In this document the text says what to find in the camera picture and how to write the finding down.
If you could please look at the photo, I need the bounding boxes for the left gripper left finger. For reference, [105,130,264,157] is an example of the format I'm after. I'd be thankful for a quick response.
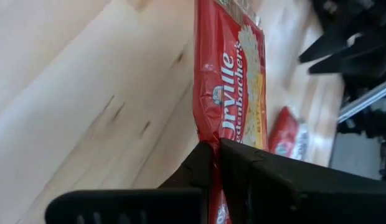
[45,141,213,224]

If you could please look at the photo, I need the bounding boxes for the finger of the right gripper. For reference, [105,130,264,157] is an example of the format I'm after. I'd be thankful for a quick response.
[298,30,358,65]
[308,42,386,76]

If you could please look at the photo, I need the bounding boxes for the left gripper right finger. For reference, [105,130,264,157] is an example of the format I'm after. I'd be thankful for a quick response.
[219,138,386,224]

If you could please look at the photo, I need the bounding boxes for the red popcorn bag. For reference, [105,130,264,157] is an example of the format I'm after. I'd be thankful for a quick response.
[192,0,270,224]
[267,106,310,162]

